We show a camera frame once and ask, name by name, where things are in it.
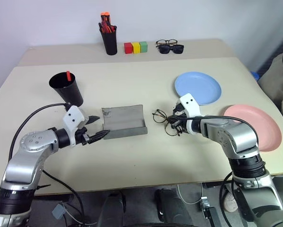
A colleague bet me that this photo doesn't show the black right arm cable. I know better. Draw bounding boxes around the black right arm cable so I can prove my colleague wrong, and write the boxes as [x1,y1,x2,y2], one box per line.
[172,114,260,147]

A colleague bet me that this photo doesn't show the black floor cable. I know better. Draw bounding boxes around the black floor cable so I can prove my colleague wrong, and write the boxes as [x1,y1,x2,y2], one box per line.
[42,169,86,227]

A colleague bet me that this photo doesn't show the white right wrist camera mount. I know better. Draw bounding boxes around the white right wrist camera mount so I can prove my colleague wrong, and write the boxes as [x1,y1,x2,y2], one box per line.
[178,93,205,135]

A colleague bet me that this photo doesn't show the white shoe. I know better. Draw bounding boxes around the white shoe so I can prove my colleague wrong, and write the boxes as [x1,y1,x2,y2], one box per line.
[223,188,239,213]

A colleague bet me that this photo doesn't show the yellow cube block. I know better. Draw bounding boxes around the yellow cube block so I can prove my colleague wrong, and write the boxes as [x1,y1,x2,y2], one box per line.
[131,42,142,54]

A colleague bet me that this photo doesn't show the small grey box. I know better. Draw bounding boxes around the small grey box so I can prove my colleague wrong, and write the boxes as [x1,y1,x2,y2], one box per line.
[52,202,66,220]

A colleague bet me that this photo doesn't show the thin white cable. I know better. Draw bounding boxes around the thin white cable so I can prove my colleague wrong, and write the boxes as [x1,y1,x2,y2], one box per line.
[177,183,205,205]

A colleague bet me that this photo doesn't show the orange-capped black marker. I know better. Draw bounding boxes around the orange-capped black marker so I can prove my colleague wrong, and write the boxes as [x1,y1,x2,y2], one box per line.
[100,11,112,26]

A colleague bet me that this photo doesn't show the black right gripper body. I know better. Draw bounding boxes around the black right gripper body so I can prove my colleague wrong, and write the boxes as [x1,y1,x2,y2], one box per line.
[177,105,189,135]

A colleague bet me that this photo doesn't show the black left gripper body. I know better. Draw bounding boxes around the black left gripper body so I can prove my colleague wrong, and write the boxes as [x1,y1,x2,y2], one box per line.
[75,116,90,146]

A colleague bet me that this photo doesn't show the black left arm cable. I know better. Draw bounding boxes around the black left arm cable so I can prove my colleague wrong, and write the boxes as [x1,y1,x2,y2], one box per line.
[9,103,70,161]

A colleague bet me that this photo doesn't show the grey open glasses case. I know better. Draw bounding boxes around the grey open glasses case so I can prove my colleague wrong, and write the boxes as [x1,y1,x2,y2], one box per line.
[101,104,148,140]

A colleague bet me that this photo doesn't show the brown-framed clear glasses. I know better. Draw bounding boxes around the brown-framed clear glasses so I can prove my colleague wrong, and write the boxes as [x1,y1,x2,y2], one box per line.
[155,39,178,47]

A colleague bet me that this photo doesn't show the person in beige top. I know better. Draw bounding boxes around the person in beige top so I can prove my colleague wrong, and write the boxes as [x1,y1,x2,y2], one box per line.
[257,33,283,130]

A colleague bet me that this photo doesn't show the blue plate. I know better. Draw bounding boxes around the blue plate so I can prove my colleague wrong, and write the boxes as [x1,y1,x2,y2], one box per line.
[174,71,222,105]

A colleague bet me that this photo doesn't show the black sunglasses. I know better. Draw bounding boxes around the black sunglasses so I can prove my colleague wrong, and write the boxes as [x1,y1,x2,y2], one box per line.
[158,44,185,55]

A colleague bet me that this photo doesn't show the tall black pen holder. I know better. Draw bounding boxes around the tall black pen holder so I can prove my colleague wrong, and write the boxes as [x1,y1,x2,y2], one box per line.
[98,22,118,56]

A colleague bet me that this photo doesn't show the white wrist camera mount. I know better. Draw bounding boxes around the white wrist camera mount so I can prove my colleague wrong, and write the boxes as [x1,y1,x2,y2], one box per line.
[62,105,86,148]
[178,93,205,135]

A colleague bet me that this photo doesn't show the thin black round-framed glasses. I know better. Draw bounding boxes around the thin black round-framed glasses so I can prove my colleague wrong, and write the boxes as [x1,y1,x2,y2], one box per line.
[151,108,181,138]

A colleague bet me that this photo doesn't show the wide black plastic cup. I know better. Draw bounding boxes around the wide black plastic cup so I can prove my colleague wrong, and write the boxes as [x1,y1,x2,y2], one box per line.
[48,72,84,107]

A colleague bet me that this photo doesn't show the black bar with metal clamp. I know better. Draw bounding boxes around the black bar with metal clamp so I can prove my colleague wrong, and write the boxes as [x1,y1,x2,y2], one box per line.
[198,196,222,227]

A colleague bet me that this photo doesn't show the dark rounded shape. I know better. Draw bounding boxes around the dark rounded shape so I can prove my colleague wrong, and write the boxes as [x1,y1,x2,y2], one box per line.
[153,188,195,227]
[97,190,128,227]

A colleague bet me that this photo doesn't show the thin black cable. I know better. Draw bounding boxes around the thin black cable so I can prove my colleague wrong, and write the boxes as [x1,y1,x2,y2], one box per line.
[220,171,235,227]

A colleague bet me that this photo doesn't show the pink plate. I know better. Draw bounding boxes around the pink plate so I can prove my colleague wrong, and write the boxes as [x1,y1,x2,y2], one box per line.
[222,104,283,153]

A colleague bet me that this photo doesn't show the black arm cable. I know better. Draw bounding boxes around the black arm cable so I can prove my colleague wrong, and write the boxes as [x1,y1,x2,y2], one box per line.
[172,114,260,147]
[9,103,70,161]

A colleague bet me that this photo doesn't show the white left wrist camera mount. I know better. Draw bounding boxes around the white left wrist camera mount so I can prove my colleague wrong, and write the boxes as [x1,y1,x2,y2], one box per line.
[62,105,86,148]

